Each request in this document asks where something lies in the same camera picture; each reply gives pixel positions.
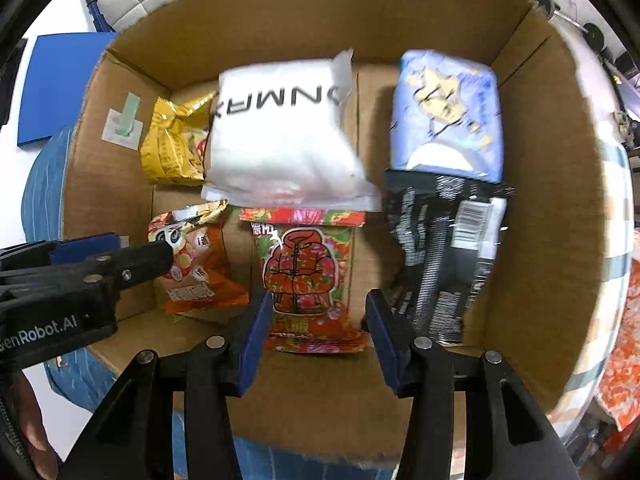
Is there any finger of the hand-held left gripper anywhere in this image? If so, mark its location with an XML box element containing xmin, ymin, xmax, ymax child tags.
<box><xmin>0</xmin><ymin>240</ymin><xmax>174</xmax><ymax>292</ymax></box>
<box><xmin>0</xmin><ymin>232</ymin><xmax>132</xmax><ymax>272</ymax></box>

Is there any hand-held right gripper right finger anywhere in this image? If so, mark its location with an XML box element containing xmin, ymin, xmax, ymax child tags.
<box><xmin>364</xmin><ymin>288</ymin><xmax>582</xmax><ymax>480</ymax></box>

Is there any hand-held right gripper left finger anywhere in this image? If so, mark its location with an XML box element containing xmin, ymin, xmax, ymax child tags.
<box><xmin>59</xmin><ymin>289</ymin><xmax>274</xmax><ymax>480</ymax></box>

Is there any orange snack packet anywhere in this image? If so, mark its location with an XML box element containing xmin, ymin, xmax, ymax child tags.
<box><xmin>147</xmin><ymin>199</ymin><xmax>250</xmax><ymax>318</ymax></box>

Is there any red floral snack packet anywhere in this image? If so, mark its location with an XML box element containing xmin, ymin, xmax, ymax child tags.
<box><xmin>238</xmin><ymin>205</ymin><xmax>369</xmax><ymax>355</ymax></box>

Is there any cardboard box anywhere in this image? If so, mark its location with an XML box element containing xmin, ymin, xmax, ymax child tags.
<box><xmin>61</xmin><ymin>0</ymin><xmax>610</xmax><ymax>463</ymax></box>

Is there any black snack packet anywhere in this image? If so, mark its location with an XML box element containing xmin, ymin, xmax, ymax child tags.
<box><xmin>383</xmin><ymin>168</ymin><xmax>516</xmax><ymax>346</ymax></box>

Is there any yellow snack packet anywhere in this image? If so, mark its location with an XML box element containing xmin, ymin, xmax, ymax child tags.
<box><xmin>139</xmin><ymin>91</ymin><xmax>219</xmax><ymax>186</ymax></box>

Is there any white soft pack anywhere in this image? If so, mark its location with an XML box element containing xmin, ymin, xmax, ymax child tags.
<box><xmin>201</xmin><ymin>48</ymin><xmax>384</xmax><ymax>213</ymax></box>

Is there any blue tissue pack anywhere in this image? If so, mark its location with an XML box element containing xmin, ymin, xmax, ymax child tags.
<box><xmin>389</xmin><ymin>49</ymin><xmax>503</xmax><ymax>184</ymax></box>

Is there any person's left hand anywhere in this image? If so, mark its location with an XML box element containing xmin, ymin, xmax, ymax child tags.
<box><xmin>14</xmin><ymin>374</ymin><xmax>62</xmax><ymax>480</ymax></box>

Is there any blue striped bedsheet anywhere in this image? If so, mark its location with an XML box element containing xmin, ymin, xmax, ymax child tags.
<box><xmin>22</xmin><ymin>124</ymin><xmax>401</xmax><ymax>480</ymax></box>

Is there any blue foam mat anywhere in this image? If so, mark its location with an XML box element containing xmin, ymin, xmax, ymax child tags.
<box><xmin>17</xmin><ymin>32</ymin><xmax>117</xmax><ymax>149</ymax></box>

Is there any orange floral blanket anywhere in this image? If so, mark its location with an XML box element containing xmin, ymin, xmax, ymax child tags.
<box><xmin>594</xmin><ymin>310</ymin><xmax>640</xmax><ymax>432</ymax></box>

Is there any plaid blanket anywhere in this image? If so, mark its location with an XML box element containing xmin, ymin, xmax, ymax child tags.
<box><xmin>547</xmin><ymin>137</ymin><xmax>640</xmax><ymax>438</ymax></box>

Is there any short barbell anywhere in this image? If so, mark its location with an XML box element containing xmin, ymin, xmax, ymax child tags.
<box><xmin>526</xmin><ymin>0</ymin><xmax>607</xmax><ymax>54</ymax></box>

